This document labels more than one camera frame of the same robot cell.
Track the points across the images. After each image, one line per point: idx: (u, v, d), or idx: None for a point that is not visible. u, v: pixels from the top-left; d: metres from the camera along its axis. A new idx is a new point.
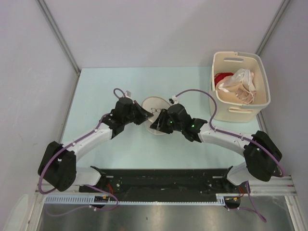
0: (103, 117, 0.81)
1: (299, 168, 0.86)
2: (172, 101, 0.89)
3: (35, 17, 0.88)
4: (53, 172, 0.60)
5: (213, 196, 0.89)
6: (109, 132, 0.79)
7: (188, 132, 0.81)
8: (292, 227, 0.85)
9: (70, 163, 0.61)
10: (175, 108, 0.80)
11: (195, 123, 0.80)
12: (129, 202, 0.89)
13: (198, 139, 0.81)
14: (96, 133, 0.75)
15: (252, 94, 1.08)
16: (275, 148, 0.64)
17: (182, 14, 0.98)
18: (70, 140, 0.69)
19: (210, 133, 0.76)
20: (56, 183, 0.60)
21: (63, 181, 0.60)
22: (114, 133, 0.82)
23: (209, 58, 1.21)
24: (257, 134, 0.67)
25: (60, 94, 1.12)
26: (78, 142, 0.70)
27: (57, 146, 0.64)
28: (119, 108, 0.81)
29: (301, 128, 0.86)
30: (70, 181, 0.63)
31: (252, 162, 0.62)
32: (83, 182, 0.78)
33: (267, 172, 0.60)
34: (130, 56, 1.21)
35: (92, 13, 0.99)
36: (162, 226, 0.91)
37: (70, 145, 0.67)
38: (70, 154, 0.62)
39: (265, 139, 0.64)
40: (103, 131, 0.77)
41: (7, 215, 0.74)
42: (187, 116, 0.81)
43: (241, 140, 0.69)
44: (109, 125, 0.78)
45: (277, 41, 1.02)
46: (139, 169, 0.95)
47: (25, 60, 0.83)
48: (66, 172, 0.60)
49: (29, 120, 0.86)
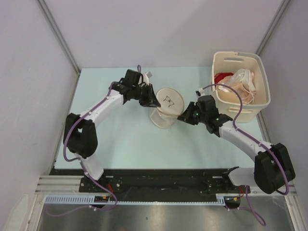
0: (112, 83, 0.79)
1: (299, 167, 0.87)
2: (198, 93, 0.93)
3: (35, 17, 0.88)
4: (77, 138, 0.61)
5: (213, 196, 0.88)
6: (121, 98, 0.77)
7: (210, 124, 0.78)
8: (292, 227, 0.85)
9: (91, 131, 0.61)
10: (205, 97, 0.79)
11: (220, 117, 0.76)
12: (129, 202, 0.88)
13: (217, 134, 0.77)
14: (108, 100, 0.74)
15: (252, 94, 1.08)
16: (289, 165, 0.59)
17: (182, 14, 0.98)
18: (86, 109, 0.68)
19: (231, 131, 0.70)
20: (81, 149, 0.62)
21: (88, 147, 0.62)
22: (125, 97, 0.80)
23: (208, 59, 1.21)
24: (276, 145, 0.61)
25: (60, 93, 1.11)
26: (94, 110, 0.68)
27: (75, 115, 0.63)
28: (130, 75, 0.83)
29: (301, 128, 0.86)
30: (93, 146, 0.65)
31: (260, 168, 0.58)
32: (86, 172, 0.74)
33: (273, 185, 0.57)
34: (130, 56, 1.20)
35: (93, 13, 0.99)
36: (162, 226, 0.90)
37: (87, 115, 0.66)
38: (88, 122, 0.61)
39: (284, 154, 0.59)
40: (115, 97, 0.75)
41: (7, 215, 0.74)
42: (214, 109, 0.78)
43: (258, 146, 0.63)
44: (119, 92, 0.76)
45: (276, 41, 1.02)
46: (141, 169, 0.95)
47: (25, 60, 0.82)
48: (90, 138, 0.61)
49: (29, 120, 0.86)
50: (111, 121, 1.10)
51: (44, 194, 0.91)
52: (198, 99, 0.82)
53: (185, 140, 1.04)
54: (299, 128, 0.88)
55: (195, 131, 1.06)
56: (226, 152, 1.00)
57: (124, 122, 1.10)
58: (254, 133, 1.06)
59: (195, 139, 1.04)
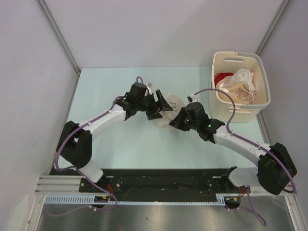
0: (116, 99, 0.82)
1: (299, 167, 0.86)
2: (189, 98, 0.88)
3: (35, 17, 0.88)
4: (70, 148, 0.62)
5: (213, 196, 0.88)
6: (123, 113, 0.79)
7: (203, 131, 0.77)
8: (292, 227, 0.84)
9: (87, 142, 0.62)
10: (193, 105, 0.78)
11: (211, 123, 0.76)
12: (129, 202, 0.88)
13: (212, 140, 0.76)
14: (109, 113, 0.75)
15: (252, 94, 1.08)
16: (291, 163, 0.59)
17: (182, 14, 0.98)
18: (86, 120, 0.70)
19: (226, 136, 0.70)
20: (73, 160, 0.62)
21: (80, 159, 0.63)
22: (128, 114, 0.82)
23: (208, 59, 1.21)
24: (275, 146, 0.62)
25: (60, 93, 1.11)
26: (93, 122, 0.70)
27: (74, 125, 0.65)
28: (135, 89, 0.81)
29: (301, 128, 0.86)
30: (86, 159, 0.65)
31: (264, 173, 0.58)
32: (84, 175, 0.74)
33: (279, 185, 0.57)
34: (130, 56, 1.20)
35: (93, 13, 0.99)
36: (162, 226, 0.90)
37: (86, 125, 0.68)
38: (85, 134, 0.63)
39: (284, 153, 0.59)
40: (118, 112, 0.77)
41: (7, 215, 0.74)
42: (204, 115, 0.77)
43: (257, 149, 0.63)
44: (122, 107, 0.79)
45: (276, 41, 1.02)
46: (140, 169, 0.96)
47: (25, 60, 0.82)
48: (84, 149, 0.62)
49: (29, 120, 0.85)
50: None
51: (44, 194, 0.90)
52: (186, 108, 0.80)
53: (185, 140, 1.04)
54: (299, 127, 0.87)
55: (195, 132, 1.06)
56: (227, 152, 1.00)
57: (124, 122, 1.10)
58: (255, 133, 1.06)
59: (195, 139, 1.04)
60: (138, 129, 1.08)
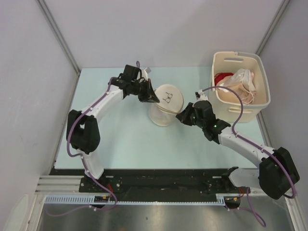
0: (111, 79, 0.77)
1: (299, 167, 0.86)
2: (197, 95, 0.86)
3: (34, 17, 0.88)
4: (79, 135, 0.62)
5: (213, 196, 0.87)
6: (121, 93, 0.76)
7: (209, 131, 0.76)
8: (292, 227, 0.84)
9: (94, 126, 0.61)
10: (202, 104, 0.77)
11: (218, 123, 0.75)
12: (129, 202, 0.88)
13: (216, 141, 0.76)
14: (108, 95, 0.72)
15: (252, 94, 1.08)
16: (293, 168, 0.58)
17: (182, 14, 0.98)
18: (87, 106, 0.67)
19: (231, 137, 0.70)
20: (84, 145, 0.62)
21: (92, 142, 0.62)
22: (125, 92, 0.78)
23: (208, 59, 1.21)
24: (278, 149, 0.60)
25: (59, 93, 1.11)
26: (95, 106, 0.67)
27: (76, 113, 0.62)
28: (129, 70, 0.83)
29: (302, 128, 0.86)
30: (96, 141, 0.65)
31: (265, 177, 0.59)
32: (88, 170, 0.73)
33: (279, 190, 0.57)
34: (130, 55, 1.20)
35: (93, 13, 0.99)
36: (162, 226, 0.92)
37: (88, 110, 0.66)
38: (90, 119, 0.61)
39: (287, 159, 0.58)
40: (115, 92, 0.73)
41: (7, 215, 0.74)
42: (212, 114, 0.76)
43: (260, 152, 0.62)
44: (119, 86, 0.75)
45: (277, 40, 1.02)
46: (140, 169, 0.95)
47: (25, 60, 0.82)
48: (92, 133, 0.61)
49: (29, 119, 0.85)
50: (111, 120, 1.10)
51: (44, 194, 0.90)
52: (194, 105, 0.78)
53: (185, 140, 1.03)
54: (300, 127, 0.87)
55: (195, 132, 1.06)
56: (226, 152, 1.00)
57: (124, 122, 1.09)
58: (255, 133, 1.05)
59: (195, 139, 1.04)
60: (138, 128, 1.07)
